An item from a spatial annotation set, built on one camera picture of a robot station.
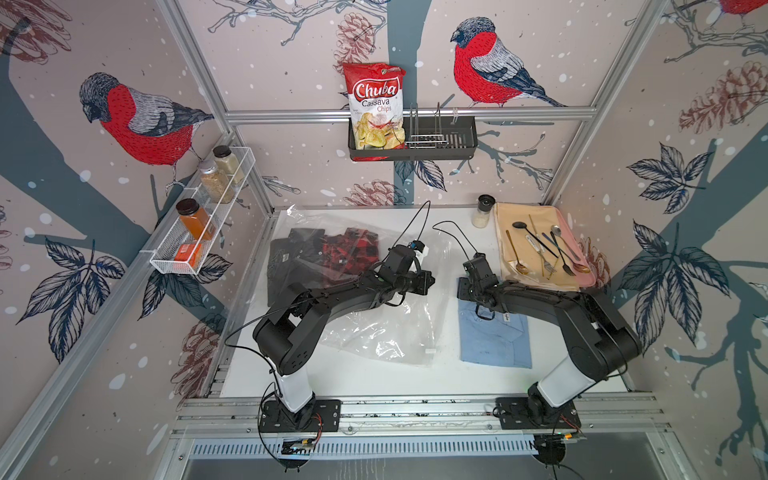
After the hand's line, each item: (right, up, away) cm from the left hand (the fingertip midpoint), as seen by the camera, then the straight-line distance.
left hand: (441, 276), depth 86 cm
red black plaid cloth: (-28, +6, +17) cm, 33 cm away
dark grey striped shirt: (-49, +3, +14) cm, 51 cm away
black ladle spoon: (+37, +16, +27) cm, 49 cm away
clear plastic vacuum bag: (-14, -17, +2) cm, 22 cm away
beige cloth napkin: (+44, +19, +30) cm, 57 cm away
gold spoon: (+30, +1, +15) cm, 33 cm away
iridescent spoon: (+48, +13, +25) cm, 56 cm away
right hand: (+10, -5, +11) cm, 15 cm away
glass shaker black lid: (+20, +23, +21) cm, 37 cm away
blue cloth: (+15, -17, -3) cm, 23 cm away
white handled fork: (+40, +7, +20) cm, 45 cm away
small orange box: (-61, +9, -20) cm, 65 cm away
